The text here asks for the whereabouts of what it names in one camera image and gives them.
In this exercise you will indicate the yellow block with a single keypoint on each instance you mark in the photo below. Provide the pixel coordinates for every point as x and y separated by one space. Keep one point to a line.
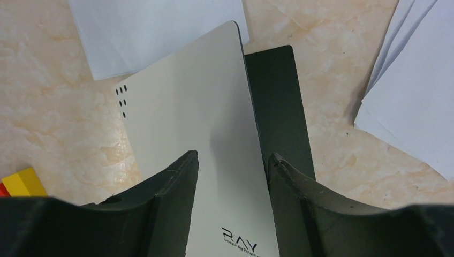
24 183

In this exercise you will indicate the red block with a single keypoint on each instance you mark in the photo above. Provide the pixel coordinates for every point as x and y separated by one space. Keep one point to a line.
3 191

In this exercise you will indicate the white paper sheet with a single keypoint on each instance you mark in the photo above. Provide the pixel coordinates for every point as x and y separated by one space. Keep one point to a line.
123 37

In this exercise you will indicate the grey black file folder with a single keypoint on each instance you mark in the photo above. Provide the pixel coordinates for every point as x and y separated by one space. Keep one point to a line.
235 110

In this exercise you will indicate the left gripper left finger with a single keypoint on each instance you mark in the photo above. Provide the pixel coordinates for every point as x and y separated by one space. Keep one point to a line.
151 218

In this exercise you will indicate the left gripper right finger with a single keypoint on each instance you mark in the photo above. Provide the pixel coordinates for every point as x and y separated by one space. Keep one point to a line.
313 220

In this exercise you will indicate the white paper stack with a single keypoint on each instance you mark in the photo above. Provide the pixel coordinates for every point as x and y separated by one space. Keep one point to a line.
408 101

